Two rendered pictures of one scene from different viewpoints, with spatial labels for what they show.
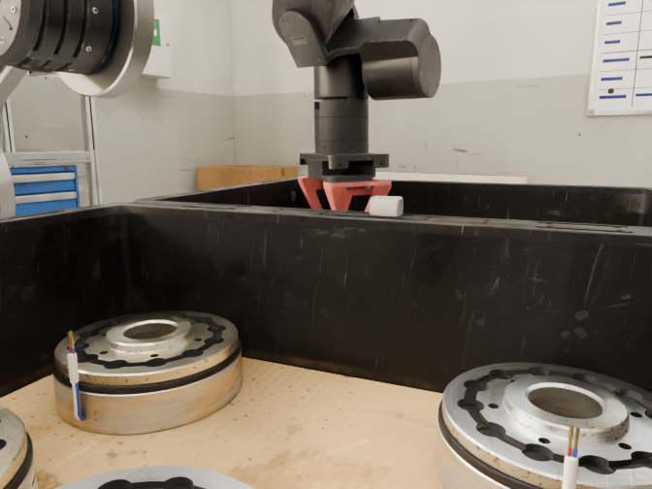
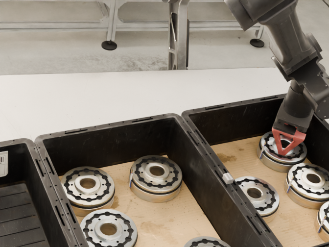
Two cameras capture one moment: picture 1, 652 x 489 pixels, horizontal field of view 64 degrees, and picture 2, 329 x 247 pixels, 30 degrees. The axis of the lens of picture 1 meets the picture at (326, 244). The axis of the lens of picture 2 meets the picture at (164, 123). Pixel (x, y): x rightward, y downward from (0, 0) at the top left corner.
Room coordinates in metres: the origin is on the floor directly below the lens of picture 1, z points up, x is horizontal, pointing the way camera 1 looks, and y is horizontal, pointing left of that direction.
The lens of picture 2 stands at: (-0.43, -0.41, 1.68)
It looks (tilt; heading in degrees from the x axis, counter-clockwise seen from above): 38 degrees down; 36
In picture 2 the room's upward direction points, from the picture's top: 11 degrees clockwise
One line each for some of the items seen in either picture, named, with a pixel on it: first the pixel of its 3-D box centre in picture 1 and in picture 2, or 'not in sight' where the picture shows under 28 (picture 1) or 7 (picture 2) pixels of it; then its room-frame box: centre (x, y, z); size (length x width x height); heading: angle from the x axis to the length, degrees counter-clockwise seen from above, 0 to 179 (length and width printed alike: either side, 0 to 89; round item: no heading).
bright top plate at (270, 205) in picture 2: not in sight; (253, 195); (0.39, -0.06, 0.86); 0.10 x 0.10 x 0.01
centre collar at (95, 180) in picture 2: not in sight; (87, 184); (0.16, 0.16, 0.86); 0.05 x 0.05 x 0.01
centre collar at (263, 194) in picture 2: not in sight; (254, 193); (0.39, -0.06, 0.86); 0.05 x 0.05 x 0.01
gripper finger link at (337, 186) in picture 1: (348, 204); (288, 134); (0.55, -0.02, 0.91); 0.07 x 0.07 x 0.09; 20
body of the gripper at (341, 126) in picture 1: (341, 135); (299, 102); (0.57, -0.02, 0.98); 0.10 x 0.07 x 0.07; 20
